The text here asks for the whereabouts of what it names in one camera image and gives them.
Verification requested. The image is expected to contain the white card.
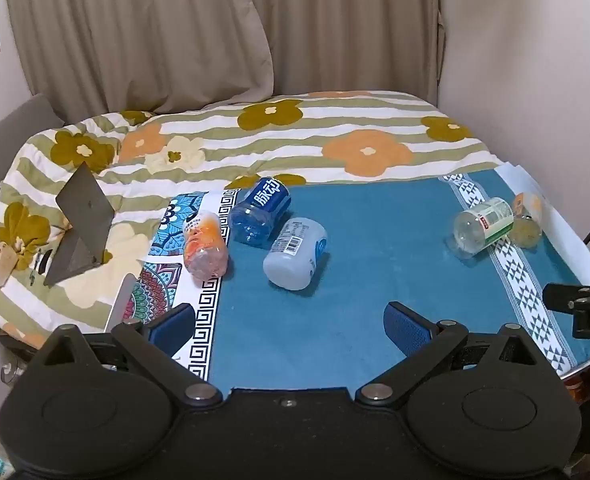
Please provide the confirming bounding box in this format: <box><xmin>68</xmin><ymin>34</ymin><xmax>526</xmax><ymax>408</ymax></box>
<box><xmin>106</xmin><ymin>273</ymin><xmax>139</xmax><ymax>333</ymax></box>

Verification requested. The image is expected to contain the grey folding stand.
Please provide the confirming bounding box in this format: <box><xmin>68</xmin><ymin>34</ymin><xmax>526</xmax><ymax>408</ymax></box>
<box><xmin>43</xmin><ymin>162</ymin><xmax>114</xmax><ymax>289</ymax></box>

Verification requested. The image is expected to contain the blue table mat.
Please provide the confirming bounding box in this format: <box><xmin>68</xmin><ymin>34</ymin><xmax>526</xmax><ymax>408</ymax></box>
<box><xmin>206</xmin><ymin>169</ymin><xmax>590</xmax><ymax>392</ymax></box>

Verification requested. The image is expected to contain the tan paper tag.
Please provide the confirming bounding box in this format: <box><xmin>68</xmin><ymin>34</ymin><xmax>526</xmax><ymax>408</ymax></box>
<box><xmin>0</xmin><ymin>243</ymin><xmax>19</xmax><ymax>291</ymax></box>

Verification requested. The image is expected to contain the beige curtain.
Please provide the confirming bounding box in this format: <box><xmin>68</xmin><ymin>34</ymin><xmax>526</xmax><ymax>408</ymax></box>
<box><xmin>2</xmin><ymin>0</ymin><xmax>446</xmax><ymax>115</ymax></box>

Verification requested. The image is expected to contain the blue plastic bottle cup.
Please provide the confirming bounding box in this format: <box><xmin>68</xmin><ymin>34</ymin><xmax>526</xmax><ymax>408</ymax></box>
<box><xmin>227</xmin><ymin>177</ymin><xmax>292</xmax><ymax>248</ymax></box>

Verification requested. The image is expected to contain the orange plastic bottle cup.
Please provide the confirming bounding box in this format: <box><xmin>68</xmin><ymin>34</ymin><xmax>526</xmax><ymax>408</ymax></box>
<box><xmin>183</xmin><ymin>211</ymin><xmax>229</xmax><ymax>281</ymax></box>

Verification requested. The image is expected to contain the colourful patterned cloth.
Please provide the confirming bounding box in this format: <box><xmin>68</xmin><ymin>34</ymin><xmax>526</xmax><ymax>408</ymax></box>
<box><xmin>106</xmin><ymin>189</ymin><xmax>242</xmax><ymax>380</ymax></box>

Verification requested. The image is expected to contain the white plastic bottle cup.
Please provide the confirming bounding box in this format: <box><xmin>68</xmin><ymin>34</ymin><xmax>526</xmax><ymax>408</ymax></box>
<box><xmin>263</xmin><ymin>217</ymin><xmax>329</xmax><ymax>291</ymax></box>

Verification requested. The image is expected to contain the clear green-label bottle cup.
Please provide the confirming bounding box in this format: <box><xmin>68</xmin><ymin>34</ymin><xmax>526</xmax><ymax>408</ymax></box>
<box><xmin>453</xmin><ymin>197</ymin><xmax>515</xmax><ymax>260</ymax></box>

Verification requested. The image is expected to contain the yellow plastic bottle cup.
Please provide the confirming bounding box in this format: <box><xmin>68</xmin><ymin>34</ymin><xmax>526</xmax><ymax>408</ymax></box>
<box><xmin>511</xmin><ymin>192</ymin><xmax>544</xmax><ymax>251</ymax></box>

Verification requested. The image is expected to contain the floral striped blanket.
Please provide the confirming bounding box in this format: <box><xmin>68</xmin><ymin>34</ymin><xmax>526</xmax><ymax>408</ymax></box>
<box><xmin>0</xmin><ymin>90</ymin><xmax>506</xmax><ymax>346</ymax></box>

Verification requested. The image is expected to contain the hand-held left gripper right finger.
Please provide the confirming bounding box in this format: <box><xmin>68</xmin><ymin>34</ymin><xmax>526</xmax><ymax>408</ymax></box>
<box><xmin>355</xmin><ymin>301</ymin><xmax>552</xmax><ymax>407</ymax></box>

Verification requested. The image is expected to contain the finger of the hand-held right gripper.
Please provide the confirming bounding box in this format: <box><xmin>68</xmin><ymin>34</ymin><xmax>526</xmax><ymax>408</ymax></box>
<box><xmin>544</xmin><ymin>282</ymin><xmax>584</xmax><ymax>312</ymax></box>

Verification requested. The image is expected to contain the grey sofa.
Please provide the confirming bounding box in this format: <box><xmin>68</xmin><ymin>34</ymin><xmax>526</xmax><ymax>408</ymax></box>
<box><xmin>0</xmin><ymin>93</ymin><xmax>66</xmax><ymax>261</ymax></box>

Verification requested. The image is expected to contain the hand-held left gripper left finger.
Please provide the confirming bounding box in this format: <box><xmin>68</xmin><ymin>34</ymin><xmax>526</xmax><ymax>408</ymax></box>
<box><xmin>36</xmin><ymin>304</ymin><xmax>224</xmax><ymax>406</ymax></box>

